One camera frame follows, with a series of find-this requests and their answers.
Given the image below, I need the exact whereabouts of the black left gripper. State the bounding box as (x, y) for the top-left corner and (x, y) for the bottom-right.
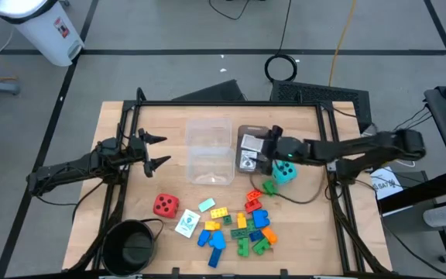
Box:
(125, 129), (172, 178)

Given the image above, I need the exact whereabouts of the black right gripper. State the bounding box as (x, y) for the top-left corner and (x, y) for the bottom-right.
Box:
(253, 124), (311, 176)

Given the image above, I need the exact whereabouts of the teal foam die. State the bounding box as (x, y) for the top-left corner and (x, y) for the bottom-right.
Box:
(272, 160), (298, 185)

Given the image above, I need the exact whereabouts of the red foam die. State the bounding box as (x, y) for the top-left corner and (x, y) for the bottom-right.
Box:
(153, 192), (180, 219)

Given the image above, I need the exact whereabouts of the clear plastic bin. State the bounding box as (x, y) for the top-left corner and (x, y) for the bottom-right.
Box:
(187, 146), (236, 186)
(185, 118), (233, 150)

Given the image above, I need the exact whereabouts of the red toy block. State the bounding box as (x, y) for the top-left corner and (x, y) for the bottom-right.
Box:
(244, 198), (262, 214)

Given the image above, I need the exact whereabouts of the mint toy block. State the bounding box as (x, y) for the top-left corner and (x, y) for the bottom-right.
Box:
(197, 198), (217, 213)

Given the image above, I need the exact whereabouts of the yellow eight-stud toy block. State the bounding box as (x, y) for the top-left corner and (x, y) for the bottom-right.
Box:
(210, 206), (230, 219)

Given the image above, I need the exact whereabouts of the orange toy block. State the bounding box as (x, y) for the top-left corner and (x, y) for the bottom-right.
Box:
(261, 226), (279, 245)

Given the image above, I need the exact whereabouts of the small blue toy block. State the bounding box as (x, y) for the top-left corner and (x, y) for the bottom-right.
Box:
(197, 229), (211, 248)

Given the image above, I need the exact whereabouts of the black bucket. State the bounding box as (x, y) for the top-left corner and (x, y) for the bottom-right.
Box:
(99, 218), (165, 277)

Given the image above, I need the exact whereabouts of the blue rounded toy block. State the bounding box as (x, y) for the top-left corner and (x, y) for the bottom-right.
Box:
(208, 230), (227, 250)

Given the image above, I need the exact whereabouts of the long blue toy block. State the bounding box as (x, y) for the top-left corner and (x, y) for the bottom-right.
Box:
(207, 247), (223, 269)

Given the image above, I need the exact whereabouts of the smoky grey plastic bin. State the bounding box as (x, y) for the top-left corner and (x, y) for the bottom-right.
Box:
(236, 124), (271, 174)

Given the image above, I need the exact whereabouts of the black perforated computer case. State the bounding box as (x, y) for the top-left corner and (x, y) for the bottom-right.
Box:
(269, 80), (373, 133)

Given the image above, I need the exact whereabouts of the black slanted panel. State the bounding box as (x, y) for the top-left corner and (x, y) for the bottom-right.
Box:
(171, 79), (247, 102)

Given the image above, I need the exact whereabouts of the white printed paper sign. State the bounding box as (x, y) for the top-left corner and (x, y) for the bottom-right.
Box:
(369, 166), (404, 201)

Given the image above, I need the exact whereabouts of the white pedal trash can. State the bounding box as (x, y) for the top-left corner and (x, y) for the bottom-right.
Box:
(0, 0), (86, 67)

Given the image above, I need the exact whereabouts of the black chair grey armrest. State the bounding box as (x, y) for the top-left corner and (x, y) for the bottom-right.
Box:
(377, 169), (446, 279)

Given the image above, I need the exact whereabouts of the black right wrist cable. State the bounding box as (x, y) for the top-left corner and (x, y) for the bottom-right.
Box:
(249, 170), (329, 205)

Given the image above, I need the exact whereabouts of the black coiled floor cable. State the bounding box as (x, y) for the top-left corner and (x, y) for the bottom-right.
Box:
(263, 0), (299, 83)

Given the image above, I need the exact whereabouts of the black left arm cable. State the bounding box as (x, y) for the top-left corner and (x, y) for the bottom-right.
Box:
(35, 178), (106, 225)

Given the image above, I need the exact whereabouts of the yellow floor cable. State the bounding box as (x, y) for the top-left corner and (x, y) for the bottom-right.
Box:
(328, 0), (359, 88)

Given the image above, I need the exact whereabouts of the black looped floor cable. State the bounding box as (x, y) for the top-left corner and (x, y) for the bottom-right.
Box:
(208, 0), (251, 21)

